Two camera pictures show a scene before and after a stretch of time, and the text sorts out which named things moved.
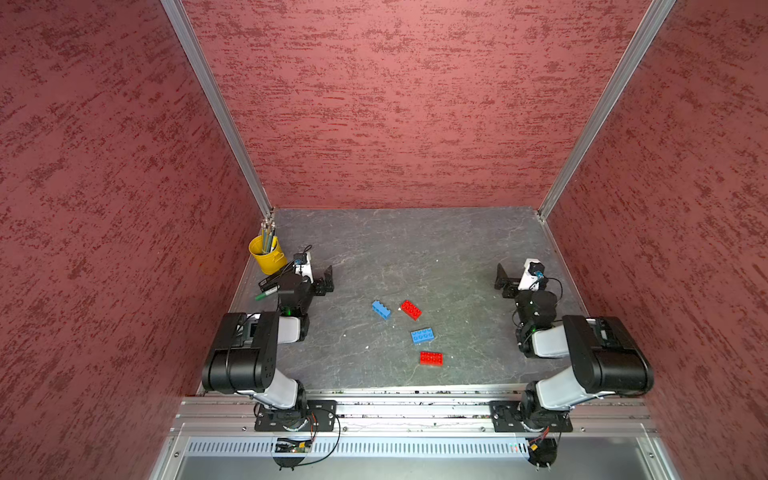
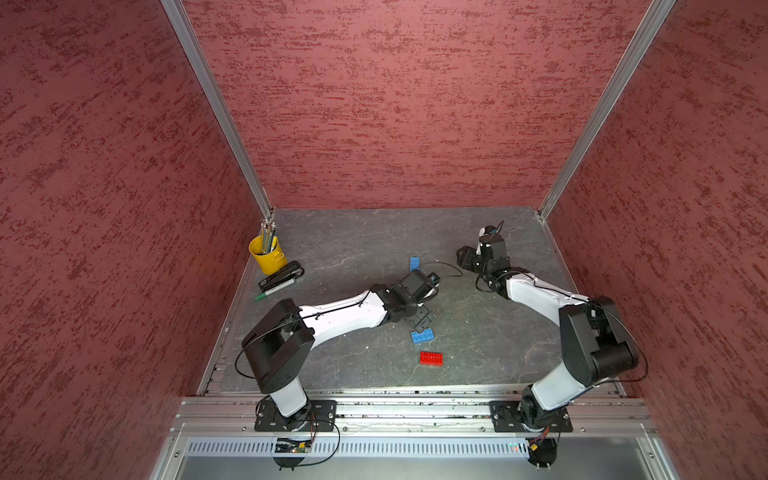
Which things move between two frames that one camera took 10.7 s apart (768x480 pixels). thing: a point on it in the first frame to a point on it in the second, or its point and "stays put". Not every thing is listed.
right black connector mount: x=542 y=452 stays put
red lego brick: x=431 y=359 stays put
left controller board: x=290 y=445 stays put
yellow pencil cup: x=271 y=263 stays put
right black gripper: x=502 y=279 to x=465 y=256
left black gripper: x=320 y=289 to x=423 y=318
